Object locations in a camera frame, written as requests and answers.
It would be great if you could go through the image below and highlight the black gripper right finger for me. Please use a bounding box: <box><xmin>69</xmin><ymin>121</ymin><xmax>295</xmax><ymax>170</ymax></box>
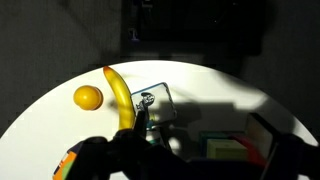
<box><xmin>246</xmin><ymin>112</ymin><xmax>320</xmax><ymax>180</ymax></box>

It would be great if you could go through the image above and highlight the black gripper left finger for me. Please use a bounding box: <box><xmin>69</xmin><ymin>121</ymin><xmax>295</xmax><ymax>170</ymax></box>
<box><xmin>77</xmin><ymin>109</ymin><xmax>202</xmax><ymax>180</ymax></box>

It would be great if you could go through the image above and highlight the orange cube with number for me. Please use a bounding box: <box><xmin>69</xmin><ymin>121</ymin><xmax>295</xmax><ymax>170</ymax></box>
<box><xmin>52</xmin><ymin>149</ymin><xmax>84</xmax><ymax>180</ymax></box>

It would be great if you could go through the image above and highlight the yellow block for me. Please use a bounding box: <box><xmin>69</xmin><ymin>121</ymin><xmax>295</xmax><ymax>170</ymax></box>
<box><xmin>206</xmin><ymin>139</ymin><xmax>250</xmax><ymax>162</ymax></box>

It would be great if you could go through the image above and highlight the yellow toy banana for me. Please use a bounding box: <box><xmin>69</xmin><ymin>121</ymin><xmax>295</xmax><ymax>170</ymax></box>
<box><xmin>103</xmin><ymin>65</ymin><xmax>137</xmax><ymax>131</ymax></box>

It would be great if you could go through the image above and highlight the dotted black white cube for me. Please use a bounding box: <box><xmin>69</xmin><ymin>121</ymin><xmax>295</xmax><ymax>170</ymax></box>
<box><xmin>129</xmin><ymin>82</ymin><xmax>178</xmax><ymax>134</ymax></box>

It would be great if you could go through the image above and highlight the orange toy fruit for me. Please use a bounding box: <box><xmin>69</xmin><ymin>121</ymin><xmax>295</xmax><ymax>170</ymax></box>
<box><xmin>73</xmin><ymin>85</ymin><xmax>104</xmax><ymax>111</ymax></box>

